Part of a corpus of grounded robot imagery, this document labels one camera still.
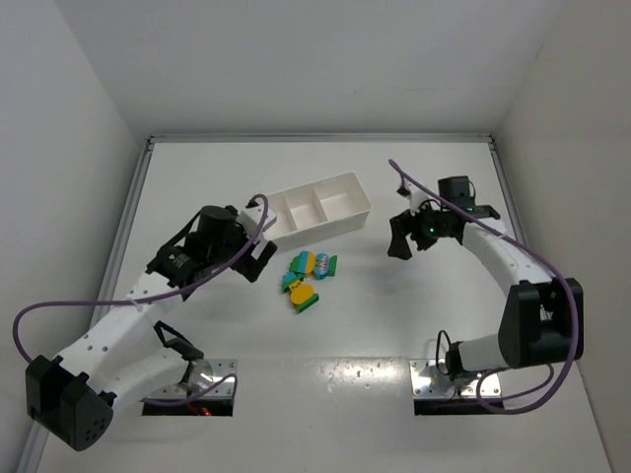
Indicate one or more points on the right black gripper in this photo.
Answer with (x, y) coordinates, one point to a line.
(414, 226)

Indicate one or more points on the green curved lego brick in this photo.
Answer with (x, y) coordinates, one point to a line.
(332, 266)

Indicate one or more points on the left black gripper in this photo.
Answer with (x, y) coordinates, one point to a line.
(247, 254)

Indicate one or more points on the teal frog lily lego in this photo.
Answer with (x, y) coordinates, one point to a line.
(321, 266)

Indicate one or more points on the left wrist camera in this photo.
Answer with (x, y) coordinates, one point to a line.
(256, 221)

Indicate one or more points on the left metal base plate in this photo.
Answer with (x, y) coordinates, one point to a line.
(202, 376)

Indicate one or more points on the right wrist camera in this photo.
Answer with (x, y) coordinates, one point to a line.
(415, 198)

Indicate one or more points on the yellow round face lego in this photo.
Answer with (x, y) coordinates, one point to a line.
(303, 287)

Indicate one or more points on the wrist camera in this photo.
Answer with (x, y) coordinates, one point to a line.
(256, 221)
(415, 198)

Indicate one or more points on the white three-compartment tray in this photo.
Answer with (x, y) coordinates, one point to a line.
(317, 211)

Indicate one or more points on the metal base plate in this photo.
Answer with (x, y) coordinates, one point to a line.
(202, 376)
(428, 383)

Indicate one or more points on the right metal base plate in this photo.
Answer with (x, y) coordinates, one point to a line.
(428, 383)

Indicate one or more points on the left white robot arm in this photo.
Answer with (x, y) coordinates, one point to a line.
(130, 352)

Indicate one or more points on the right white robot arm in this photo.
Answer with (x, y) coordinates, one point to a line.
(543, 319)

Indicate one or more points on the green lego plate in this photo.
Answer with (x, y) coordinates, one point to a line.
(296, 283)
(302, 300)

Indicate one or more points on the green lego plate under teal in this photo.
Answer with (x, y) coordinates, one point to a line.
(296, 283)

